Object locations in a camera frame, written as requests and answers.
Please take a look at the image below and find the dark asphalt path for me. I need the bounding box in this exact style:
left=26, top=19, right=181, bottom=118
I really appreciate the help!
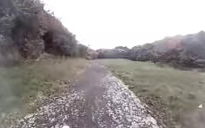
left=9, top=61, right=161, bottom=128

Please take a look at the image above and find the green grass field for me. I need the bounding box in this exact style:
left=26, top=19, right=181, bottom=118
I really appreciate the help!
left=96, top=58, right=205, bottom=128

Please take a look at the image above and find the grass verge with leaves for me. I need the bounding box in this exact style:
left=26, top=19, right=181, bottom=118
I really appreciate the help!
left=0, top=56, right=91, bottom=128

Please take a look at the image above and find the distant tree line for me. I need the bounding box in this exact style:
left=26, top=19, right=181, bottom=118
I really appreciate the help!
left=88, top=29, right=205, bottom=74

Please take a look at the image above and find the row of trees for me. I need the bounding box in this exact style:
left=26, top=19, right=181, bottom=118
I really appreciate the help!
left=0, top=0, right=91, bottom=66

